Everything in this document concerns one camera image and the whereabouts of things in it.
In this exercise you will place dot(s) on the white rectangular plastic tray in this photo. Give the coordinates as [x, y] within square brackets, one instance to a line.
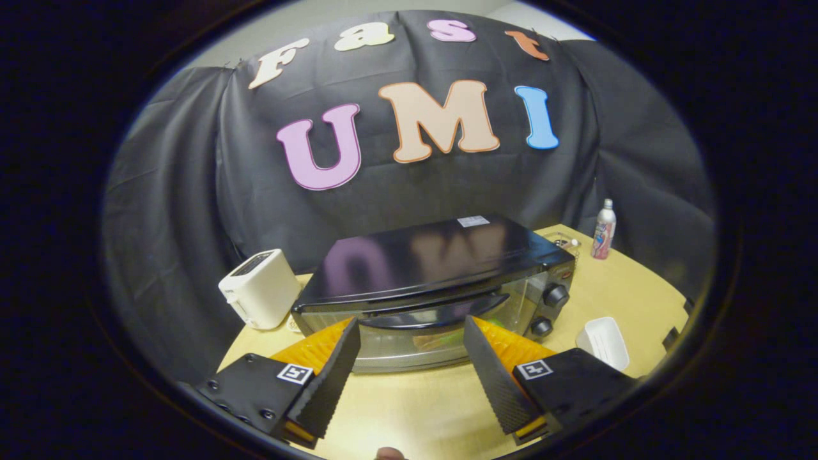
[604, 342]

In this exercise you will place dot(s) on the black toaster oven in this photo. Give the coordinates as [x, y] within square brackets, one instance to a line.
[434, 255]

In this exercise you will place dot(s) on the lettuce bread sandwich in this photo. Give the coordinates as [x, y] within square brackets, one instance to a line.
[441, 339]

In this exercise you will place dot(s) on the white pink spray bottle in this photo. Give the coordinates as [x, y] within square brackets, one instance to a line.
[603, 233]

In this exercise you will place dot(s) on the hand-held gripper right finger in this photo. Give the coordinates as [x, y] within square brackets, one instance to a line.
[495, 377]

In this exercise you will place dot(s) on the white bread toaster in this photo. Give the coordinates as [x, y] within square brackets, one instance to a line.
[262, 291]

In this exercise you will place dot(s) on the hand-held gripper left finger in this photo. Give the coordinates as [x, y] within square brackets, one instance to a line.
[329, 377]

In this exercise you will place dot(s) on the black table edge clamp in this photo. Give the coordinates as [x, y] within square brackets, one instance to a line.
[671, 338]

